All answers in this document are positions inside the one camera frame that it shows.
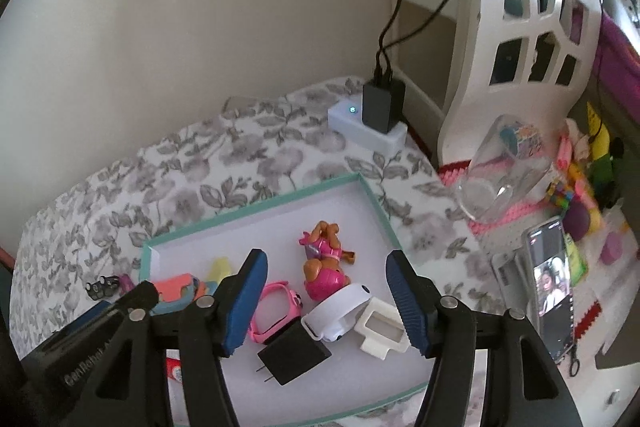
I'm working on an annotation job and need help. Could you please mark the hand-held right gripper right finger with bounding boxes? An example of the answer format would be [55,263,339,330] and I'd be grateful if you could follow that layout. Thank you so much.
[385,249,583,427]

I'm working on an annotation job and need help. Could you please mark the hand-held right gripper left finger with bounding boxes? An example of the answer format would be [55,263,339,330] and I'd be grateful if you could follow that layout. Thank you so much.
[95,248,268,427]

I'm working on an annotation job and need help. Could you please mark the pink kids watch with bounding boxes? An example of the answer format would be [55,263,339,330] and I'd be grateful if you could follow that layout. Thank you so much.
[249,281,305,343]

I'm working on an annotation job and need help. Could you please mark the orange blue yellow toy knife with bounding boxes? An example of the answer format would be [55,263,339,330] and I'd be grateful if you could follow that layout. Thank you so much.
[206,257,237,284]

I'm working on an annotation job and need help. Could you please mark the white wristband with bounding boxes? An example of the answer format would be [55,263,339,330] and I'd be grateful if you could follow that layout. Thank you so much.
[301,283,373,342]

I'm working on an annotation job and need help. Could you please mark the pink and blue toy block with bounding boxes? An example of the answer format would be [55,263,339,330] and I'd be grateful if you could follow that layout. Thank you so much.
[150,273,217,315]

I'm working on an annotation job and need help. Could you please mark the black toy car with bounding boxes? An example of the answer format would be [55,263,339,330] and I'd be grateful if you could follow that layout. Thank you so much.
[86,276,123,300]

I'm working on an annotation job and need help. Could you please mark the red bottle with white cap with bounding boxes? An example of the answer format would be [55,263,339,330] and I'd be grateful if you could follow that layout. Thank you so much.
[165,354,185,383]

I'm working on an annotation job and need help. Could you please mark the teal rimmed white tray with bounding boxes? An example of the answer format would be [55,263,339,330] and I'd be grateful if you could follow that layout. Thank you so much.
[139,172,433,427]

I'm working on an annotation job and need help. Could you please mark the grey phone stand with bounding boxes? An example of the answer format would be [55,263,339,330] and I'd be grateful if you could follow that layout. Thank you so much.
[491,251,538,315]

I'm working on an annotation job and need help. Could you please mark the pink bumpy mat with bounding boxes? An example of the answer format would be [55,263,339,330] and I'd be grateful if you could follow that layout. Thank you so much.
[439,159,566,253]

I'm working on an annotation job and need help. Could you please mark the grey floral blanket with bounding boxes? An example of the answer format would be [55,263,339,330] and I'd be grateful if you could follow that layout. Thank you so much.
[10,77,501,427]

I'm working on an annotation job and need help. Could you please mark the smartphone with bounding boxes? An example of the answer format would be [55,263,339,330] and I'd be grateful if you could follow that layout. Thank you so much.
[521,216,576,363]

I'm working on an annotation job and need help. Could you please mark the clear plastic container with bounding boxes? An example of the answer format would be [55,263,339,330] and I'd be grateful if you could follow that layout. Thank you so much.
[455,114,553,224]

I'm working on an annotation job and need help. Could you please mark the small black scissors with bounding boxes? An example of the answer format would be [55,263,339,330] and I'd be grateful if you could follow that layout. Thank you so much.
[567,332,583,378]

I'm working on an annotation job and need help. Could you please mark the white power strip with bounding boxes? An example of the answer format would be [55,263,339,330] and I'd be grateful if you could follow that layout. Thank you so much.
[327,99,408,154]

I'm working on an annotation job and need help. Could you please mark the rainbow pop toy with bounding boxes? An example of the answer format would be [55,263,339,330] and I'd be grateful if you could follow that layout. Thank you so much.
[547,179,576,210]

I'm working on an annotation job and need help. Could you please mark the black power adapter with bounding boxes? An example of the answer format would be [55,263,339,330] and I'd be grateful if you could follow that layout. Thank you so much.
[362,79,406,134]

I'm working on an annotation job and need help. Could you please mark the purple toy cup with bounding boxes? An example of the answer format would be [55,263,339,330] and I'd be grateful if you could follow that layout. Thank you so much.
[601,234,625,265]

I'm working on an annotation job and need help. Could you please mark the yellow banana toy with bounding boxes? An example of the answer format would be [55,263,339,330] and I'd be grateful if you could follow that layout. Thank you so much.
[585,102,613,168]

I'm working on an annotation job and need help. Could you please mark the white laundry basket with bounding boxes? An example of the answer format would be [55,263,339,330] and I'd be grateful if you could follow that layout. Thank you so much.
[437,0,606,168]

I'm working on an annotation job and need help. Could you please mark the purple cloth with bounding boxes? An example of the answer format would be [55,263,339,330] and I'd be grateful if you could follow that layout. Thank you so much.
[597,14,640,112]

